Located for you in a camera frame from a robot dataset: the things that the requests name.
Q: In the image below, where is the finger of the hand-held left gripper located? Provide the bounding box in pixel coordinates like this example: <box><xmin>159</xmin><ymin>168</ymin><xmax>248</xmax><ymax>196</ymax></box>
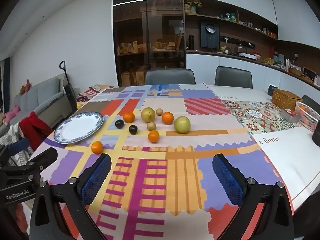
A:
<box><xmin>26</xmin><ymin>147</ymin><xmax>58</xmax><ymax>174</ymax></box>
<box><xmin>4</xmin><ymin>138</ymin><xmax>30</xmax><ymax>159</ymax></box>

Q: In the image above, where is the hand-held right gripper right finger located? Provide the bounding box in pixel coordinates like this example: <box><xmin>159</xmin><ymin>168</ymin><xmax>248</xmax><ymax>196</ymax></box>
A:
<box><xmin>212</xmin><ymin>154</ymin><xmax>295</xmax><ymax>240</ymax></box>

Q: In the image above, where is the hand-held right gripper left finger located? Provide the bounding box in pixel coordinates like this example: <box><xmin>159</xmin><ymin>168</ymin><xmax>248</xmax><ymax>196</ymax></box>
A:
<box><xmin>29</xmin><ymin>153</ymin><xmax>112</xmax><ymax>240</ymax></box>

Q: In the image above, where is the blue rimmed white plate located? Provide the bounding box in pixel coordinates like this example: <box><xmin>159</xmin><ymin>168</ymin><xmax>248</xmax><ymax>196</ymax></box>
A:
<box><xmin>53</xmin><ymin>112</ymin><xmax>104</xmax><ymax>145</ymax></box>

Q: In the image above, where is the pale green pear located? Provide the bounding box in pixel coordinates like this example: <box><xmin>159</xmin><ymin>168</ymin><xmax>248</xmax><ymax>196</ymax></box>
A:
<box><xmin>174</xmin><ymin>116</ymin><xmax>191</xmax><ymax>134</ymax></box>

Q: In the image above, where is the striped white garment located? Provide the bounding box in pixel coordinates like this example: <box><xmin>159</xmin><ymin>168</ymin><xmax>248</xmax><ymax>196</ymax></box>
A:
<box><xmin>0</xmin><ymin>124</ymin><xmax>33</xmax><ymax>165</ymax></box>

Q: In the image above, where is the red garment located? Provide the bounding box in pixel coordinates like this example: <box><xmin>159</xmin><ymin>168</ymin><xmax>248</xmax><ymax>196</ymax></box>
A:
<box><xmin>19</xmin><ymin>111</ymin><xmax>54</xmax><ymax>150</ymax></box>

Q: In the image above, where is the pink plush toy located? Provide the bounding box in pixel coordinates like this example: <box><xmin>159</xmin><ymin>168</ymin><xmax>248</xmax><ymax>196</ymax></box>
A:
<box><xmin>2</xmin><ymin>104</ymin><xmax>22</xmax><ymax>124</ymax></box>

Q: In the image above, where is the grey sofa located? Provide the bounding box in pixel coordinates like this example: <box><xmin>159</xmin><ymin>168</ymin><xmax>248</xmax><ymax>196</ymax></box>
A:
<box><xmin>0</xmin><ymin>76</ymin><xmax>68</xmax><ymax>135</ymax></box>

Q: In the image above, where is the colourful patchwork tablecloth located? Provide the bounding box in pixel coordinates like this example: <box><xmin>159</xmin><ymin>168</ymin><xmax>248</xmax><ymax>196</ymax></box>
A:
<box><xmin>21</xmin><ymin>82</ymin><xmax>295</xmax><ymax>240</ymax></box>

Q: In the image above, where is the red plush toy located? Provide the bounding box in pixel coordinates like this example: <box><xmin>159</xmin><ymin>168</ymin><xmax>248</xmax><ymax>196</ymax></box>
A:
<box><xmin>20</xmin><ymin>79</ymin><xmax>32</xmax><ymax>95</ymax></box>

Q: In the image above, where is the white tile-patterned tablecloth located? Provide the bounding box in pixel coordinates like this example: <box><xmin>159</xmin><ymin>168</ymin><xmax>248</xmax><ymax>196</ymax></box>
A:
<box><xmin>205</xmin><ymin>82</ymin><xmax>320</xmax><ymax>212</ymax></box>

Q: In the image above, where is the black upright vacuum cleaner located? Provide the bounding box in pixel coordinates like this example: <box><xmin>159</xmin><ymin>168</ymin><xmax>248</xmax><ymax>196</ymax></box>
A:
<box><xmin>59</xmin><ymin>60</ymin><xmax>77</xmax><ymax>113</ymax></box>

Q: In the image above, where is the red striped patchwork cloth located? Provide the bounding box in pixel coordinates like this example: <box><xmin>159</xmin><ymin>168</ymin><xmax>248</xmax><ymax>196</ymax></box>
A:
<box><xmin>76</xmin><ymin>84</ymin><xmax>120</xmax><ymax>103</ymax></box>

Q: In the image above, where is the yellow-green pear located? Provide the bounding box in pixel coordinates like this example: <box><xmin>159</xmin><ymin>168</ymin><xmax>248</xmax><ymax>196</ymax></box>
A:
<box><xmin>141</xmin><ymin>107</ymin><xmax>156</xmax><ymax>123</ymax></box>

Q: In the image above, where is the red and grey box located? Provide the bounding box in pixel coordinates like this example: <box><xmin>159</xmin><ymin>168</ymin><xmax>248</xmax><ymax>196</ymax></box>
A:
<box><xmin>280</xmin><ymin>108</ymin><xmax>300</xmax><ymax>123</ymax></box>

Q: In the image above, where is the black object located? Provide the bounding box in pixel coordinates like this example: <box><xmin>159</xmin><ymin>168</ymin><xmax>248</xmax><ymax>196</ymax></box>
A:
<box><xmin>311</xmin><ymin>122</ymin><xmax>320</xmax><ymax>147</ymax></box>

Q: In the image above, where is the white mesh basket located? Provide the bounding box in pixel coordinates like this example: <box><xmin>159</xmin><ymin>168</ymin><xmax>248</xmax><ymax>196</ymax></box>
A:
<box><xmin>294</xmin><ymin>101</ymin><xmax>320</xmax><ymax>132</ymax></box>

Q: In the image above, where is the wicker basket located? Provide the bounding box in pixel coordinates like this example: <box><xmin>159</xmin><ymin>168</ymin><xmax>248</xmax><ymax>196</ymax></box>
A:
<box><xmin>271</xmin><ymin>88</ymin><xmax>303</xmax><ymax>110</ymax></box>

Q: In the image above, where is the grey dining chair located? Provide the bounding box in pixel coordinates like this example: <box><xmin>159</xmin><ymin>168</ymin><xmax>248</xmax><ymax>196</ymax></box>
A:
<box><xmin>214</xmin><ymin>66</ymin><xmax>253</xmax><ymax>89</ymax></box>
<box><xmin>301</xmin><ymin>94</ymin><xmax>320</xmax><ymax>113</ymax></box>
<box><xmin>144</xmin><ymin>68</ymin><xmax>196</xmax><ymax>86</ymax></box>

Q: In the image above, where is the cardboard box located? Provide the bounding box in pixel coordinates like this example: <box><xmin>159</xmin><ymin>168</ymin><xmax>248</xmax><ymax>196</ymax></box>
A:
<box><xmin>121</xmin><ymin>70</ymin><xmax>137</xmax><ymax>87</ymax></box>

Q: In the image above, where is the black water dispenser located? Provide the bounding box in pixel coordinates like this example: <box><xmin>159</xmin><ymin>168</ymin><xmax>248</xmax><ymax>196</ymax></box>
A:
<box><xmin>200</xmin><ymin>21</ymin><xmax>220</xmax><ymax>48</ymax></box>

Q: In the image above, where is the dark glass cabinet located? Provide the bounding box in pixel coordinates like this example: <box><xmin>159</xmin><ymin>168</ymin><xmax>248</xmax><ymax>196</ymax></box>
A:
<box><xmin>112</xmin><ymin>0</ymin><xmax>187</xmax><ymax>87</ymax></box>

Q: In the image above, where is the wooden wall shelf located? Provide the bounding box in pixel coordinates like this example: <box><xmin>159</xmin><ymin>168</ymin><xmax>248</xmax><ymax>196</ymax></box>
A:
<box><xmin>182</xmin><ymin>0</ymin><xmax>279</xmax><ymax>55</ymax></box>

